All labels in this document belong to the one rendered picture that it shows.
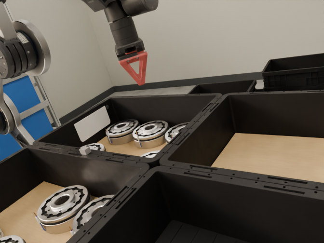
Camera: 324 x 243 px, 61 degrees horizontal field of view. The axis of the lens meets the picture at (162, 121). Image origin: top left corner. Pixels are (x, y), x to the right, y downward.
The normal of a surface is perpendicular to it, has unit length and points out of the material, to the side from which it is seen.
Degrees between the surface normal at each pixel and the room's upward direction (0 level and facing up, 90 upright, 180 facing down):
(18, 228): 0
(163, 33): 90
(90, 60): 90
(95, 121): 90
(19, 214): 0
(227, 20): 90
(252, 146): 0
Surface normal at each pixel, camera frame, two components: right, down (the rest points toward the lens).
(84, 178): -0.54, 0.46
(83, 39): 0.84, 0.00
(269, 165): -0.25, -0.89
